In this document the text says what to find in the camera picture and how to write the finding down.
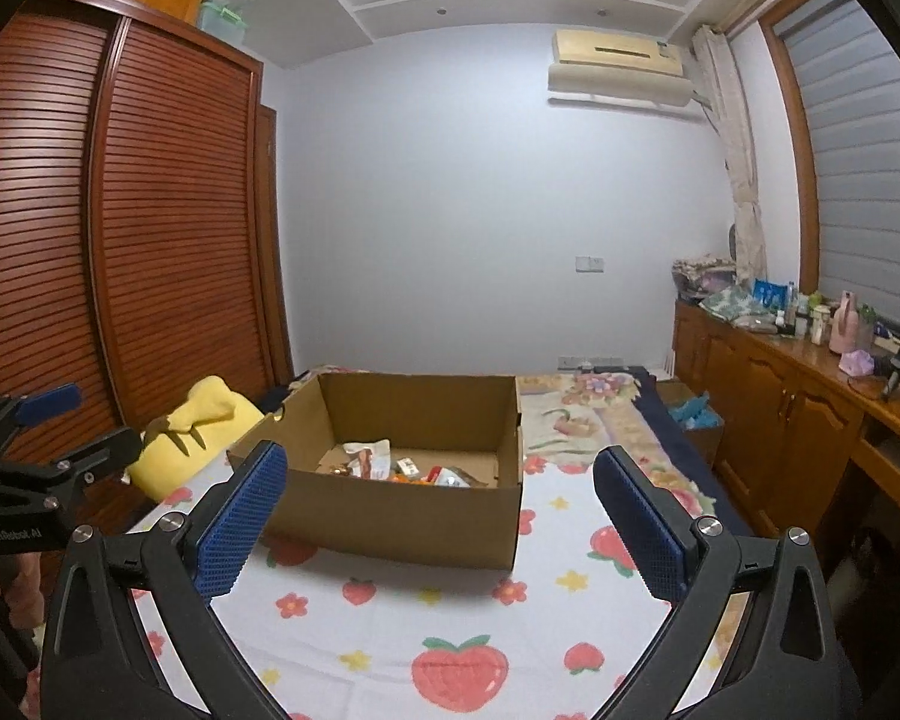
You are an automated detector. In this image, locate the person's left hand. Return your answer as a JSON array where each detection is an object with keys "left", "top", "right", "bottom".
[{"left": 0, "top": 553, "right": 45, "bottom": 631}]

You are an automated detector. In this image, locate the grey window blind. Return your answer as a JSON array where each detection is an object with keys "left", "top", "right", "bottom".
[{"left": 774, "top": 0, "right": 900, "bottom": 325}]

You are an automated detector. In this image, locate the brown cardboard box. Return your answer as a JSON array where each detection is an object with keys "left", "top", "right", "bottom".
[{"left": 230, "top": 372, "right": 523, "bottom": 569}]

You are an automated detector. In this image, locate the wooden sideboard cabinet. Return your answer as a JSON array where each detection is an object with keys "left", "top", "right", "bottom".
[{"left": 673, "top": 301, "right": 900, "bottom": 535}]

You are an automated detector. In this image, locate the white wall switch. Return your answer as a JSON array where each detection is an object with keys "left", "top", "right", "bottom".
[{"left": 575, "top": 257, "right": 605, "bottom": 273}]

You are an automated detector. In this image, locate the purple small pouch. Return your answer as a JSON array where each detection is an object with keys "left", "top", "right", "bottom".
[{"left": 839, "top": 348, "right": 875, "bottom": 379}]

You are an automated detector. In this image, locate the white air conditioner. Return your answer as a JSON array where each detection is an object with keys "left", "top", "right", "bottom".
[{"left": 548, "top": 29, "right": 694, "bottom": 107}]

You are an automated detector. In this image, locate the beige curtain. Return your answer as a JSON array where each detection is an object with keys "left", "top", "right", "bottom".
[{"left": 691, "top": 25, "right": 767, "bottom": 286}]

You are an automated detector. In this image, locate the folded patterned cloth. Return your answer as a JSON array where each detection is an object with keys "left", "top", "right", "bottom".
[{"left": 671, "top": 255, "right": 777, "bottom": 333}]

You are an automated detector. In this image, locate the pink kettle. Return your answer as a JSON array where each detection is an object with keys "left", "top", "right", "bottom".
[{"left": 829, "top": 291, "right": 860, "bottom": 355}]

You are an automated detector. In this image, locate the green storage box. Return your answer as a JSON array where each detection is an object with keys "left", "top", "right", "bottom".
[{"left": 196, "top": 0, "right": 248, "bottom": 47}]

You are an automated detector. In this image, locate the pink snack bag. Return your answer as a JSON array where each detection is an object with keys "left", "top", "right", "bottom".
[{"left": 343, "top": 439, "right": 391, "bottom": 481}]

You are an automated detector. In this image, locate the wooden louvered wardrobe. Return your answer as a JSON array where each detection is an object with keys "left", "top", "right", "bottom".
[{"left": 0, "top": 0, "right": 292, "bottom": 463}]

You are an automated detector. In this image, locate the orange sausage snack packet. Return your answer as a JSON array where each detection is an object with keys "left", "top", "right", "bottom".
[{"left": 390, "top": 457, "right": 425, "bottom": 484}]

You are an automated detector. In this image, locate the yellow pikachu plush toy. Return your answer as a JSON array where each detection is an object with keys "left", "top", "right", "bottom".
[{"left": 126, "top": 376, "right": 263, "bottom": 502}]

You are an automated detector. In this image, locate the wall power strip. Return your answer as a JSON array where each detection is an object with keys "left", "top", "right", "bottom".
[{"left": 557, "top": 356, "right": 624, "bottom": 372}]

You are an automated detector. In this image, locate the white blue snack packet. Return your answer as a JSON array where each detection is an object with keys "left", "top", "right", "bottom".
[{"left": 424, "top": 466, "right": 473, "bottom": 489}]

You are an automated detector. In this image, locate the blue box on sideboard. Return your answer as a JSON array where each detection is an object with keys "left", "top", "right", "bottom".
[{"left": 752, "top": 280, "right": 787, "bottom": 312}]

